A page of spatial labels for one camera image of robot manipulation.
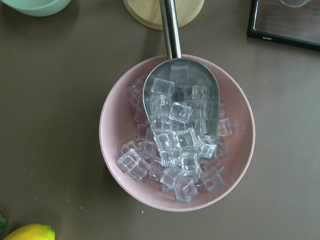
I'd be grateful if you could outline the yellow lemon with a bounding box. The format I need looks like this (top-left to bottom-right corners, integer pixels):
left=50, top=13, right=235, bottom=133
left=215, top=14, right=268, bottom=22
left=4, top=223, right=56, bottom=240

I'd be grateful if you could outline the green ceramic bowl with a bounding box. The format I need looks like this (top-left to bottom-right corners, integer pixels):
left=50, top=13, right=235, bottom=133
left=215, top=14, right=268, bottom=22
left=1, top=0, right=71, bottom=17

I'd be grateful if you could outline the pink bowl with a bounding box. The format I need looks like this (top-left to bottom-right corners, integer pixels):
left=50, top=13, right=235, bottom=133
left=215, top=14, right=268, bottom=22
left=99, top=53, right=256, bottom=213

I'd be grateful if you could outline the black framed wooden tray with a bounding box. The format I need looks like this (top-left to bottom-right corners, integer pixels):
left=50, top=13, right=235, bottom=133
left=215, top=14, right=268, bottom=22
left=246, top=0, right=320, bottom=51

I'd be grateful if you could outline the wooden cup tree stand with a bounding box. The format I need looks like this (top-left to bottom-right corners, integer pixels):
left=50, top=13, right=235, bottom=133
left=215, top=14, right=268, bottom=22
left=122, top=0, right=205, bottom=31

